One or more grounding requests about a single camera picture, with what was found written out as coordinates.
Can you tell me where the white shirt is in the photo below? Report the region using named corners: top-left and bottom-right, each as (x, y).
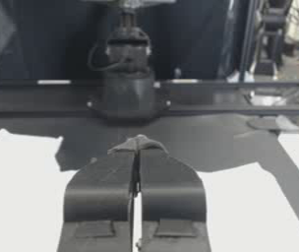
top-left (0, 128), bottom-right (299, 252)

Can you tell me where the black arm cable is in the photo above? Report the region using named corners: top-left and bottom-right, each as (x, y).
top-left (87, 42), bottom-right (127, 73)

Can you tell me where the white tape label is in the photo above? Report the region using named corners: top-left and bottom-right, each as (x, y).
top-left (171, 78), bottom-right (201, 85)
top-left (37, 79), bottom-right (72, 86)

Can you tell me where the black metal frame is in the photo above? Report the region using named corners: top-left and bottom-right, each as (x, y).
top-left (0, 0), bottom-right (299, 116)

